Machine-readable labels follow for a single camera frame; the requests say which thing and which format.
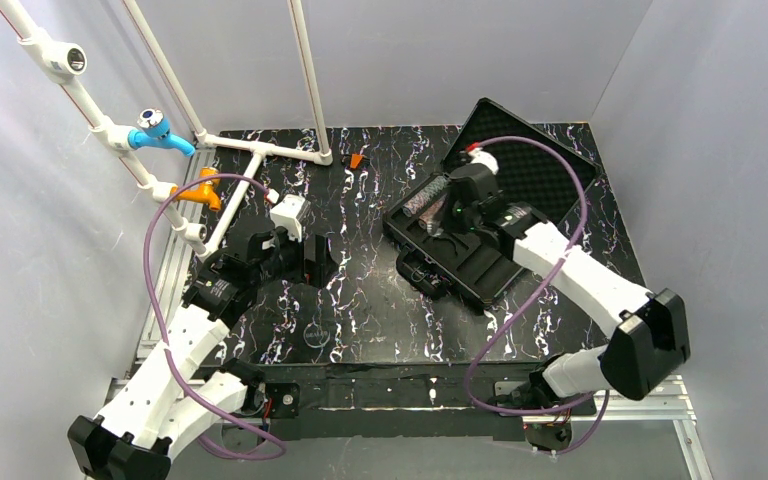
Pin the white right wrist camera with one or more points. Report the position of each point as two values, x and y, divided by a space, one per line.
478 155

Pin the black poker set case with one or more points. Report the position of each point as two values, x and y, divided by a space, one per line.
462 263

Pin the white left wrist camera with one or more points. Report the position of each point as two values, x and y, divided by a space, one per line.
289 213

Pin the clear dealer button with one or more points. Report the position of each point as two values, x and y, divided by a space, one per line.
316 336

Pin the blue plastic faucet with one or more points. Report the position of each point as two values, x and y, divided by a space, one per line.
154 131

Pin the clear acrylic button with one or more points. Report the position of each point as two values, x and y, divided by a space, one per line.
434 229

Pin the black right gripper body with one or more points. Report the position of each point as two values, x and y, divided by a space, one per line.
446 208

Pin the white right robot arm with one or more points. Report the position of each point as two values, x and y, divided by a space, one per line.
647 332

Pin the orange grey poker chip stack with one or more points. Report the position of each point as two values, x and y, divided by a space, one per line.
430 213

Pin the orange plastic faucet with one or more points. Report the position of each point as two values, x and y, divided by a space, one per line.
203 193

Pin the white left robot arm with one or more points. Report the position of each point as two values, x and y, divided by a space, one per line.
157 414

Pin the small orange black brush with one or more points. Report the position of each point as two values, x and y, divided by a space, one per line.
354 161

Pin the aluminium rail frame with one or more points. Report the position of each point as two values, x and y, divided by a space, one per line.
384 388

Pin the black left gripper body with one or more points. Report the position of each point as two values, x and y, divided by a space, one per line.
308 254

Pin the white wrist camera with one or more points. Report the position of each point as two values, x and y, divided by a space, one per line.
478 155
289 213

